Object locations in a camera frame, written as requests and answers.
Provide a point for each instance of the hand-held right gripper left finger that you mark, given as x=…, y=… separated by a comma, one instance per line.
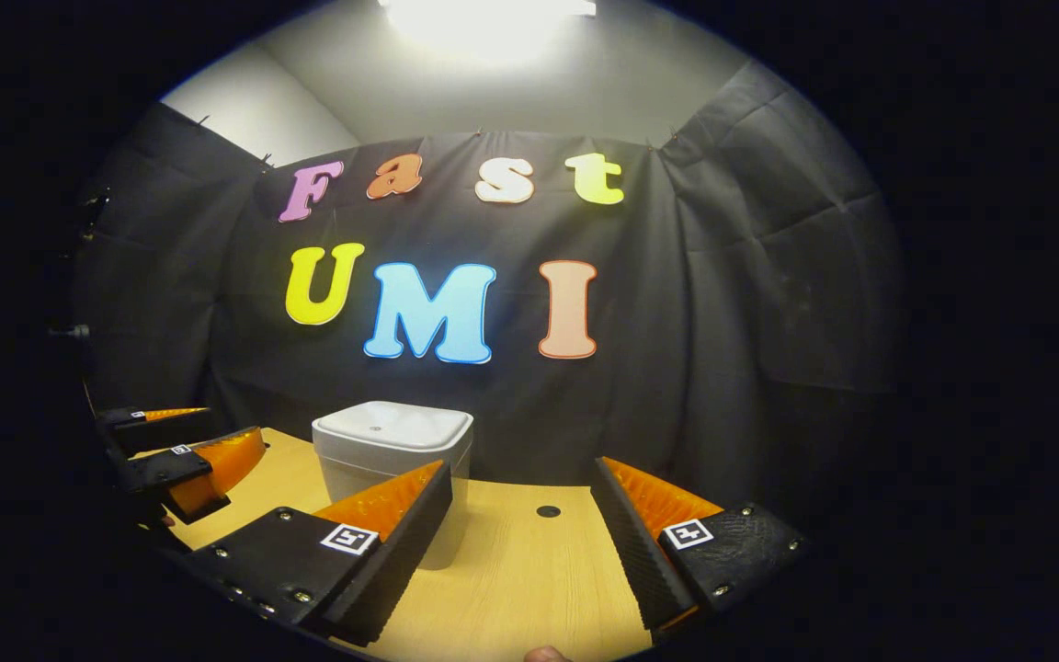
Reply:
x=401, y=561

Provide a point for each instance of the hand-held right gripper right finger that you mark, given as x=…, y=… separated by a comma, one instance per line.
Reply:
x=635, y=561

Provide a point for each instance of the ceiling light panel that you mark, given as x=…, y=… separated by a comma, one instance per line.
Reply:
x=488, y=23

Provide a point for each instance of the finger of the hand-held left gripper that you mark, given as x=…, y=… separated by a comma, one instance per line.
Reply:
x=171, y=428
x=157, y=469

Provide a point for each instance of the wooden desktop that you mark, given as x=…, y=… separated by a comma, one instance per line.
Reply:
x=511, y=570

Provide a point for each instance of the white desktop garbage bin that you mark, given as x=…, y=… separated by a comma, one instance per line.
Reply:
x=392, y=432

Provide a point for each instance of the black backdrop cloth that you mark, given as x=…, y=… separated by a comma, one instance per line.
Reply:
x=677, y=368

